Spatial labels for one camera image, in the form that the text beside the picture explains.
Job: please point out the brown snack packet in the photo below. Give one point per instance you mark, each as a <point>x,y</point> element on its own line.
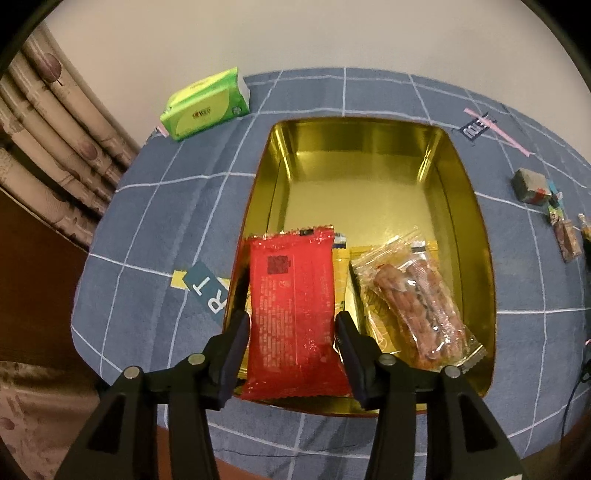
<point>568,240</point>

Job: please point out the blue candy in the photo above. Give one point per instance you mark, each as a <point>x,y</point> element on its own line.
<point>555,194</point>

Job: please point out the blue checked tablecloth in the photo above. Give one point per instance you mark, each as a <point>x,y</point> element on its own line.
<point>175,212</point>

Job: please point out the gold metal tin box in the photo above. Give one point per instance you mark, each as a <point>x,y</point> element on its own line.
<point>360,184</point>

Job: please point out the red snack packet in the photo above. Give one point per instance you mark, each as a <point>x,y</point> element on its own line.
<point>291,314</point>

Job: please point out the grey speckled snack packet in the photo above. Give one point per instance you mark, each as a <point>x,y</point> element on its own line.
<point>528,182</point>

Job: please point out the green colourful candy packet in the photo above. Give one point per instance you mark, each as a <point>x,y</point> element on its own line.
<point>556,216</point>

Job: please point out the dark brown wooden board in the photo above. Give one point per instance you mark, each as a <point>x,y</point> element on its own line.
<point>32,286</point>

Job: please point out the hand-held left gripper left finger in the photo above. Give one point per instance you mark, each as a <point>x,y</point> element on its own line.
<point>233,350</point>

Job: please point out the green tissue pack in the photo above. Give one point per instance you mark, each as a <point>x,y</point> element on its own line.
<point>203,106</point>

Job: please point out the clear peanut packet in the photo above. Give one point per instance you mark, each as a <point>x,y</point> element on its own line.
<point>415,304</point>

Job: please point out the patterned beige cloth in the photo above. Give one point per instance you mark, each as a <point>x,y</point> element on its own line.
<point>37,415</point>

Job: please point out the beige patterned curtain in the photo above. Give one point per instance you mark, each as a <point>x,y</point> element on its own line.
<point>55,147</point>

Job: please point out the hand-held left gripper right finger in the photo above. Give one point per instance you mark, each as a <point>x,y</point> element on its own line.
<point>351,355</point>

